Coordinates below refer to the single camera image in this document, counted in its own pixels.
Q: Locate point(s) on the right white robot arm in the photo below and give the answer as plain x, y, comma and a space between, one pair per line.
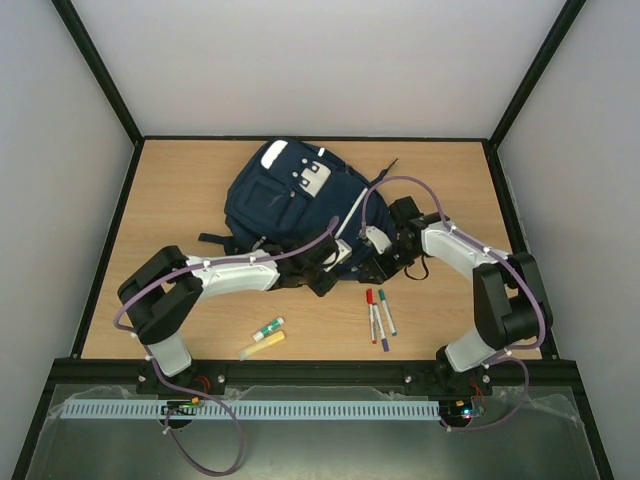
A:
510, 305

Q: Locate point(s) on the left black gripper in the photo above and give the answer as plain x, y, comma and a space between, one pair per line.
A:
322, 288

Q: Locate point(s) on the light blue cable duct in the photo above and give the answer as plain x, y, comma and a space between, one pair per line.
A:
252, 410

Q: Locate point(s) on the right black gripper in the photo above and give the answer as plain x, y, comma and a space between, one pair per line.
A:
382, 262

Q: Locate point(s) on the yellow highlighter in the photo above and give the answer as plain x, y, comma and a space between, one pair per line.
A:
263, 344

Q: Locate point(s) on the green glue stick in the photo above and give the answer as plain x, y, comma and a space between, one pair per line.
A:
268, 329

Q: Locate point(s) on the purple marker pen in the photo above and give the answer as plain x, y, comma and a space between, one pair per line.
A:
382, 338

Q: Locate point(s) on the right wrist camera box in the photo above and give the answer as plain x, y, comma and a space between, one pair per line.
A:
377, 239

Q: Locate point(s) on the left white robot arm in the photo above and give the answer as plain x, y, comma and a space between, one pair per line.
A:
159, 296

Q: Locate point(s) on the green marker pen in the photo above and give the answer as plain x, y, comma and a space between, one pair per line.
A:
387, 312

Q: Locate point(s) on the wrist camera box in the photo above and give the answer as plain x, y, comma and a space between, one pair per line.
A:
377, 239
342, 252

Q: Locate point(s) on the navy blue student backpack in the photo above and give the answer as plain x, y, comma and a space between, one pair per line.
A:
289, 190

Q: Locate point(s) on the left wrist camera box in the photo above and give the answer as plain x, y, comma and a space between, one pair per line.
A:
342, 252

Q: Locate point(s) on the black aluminium frame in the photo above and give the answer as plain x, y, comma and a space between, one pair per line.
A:
550, 370

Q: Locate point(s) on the red marker pen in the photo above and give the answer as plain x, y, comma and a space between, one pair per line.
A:
369, 299

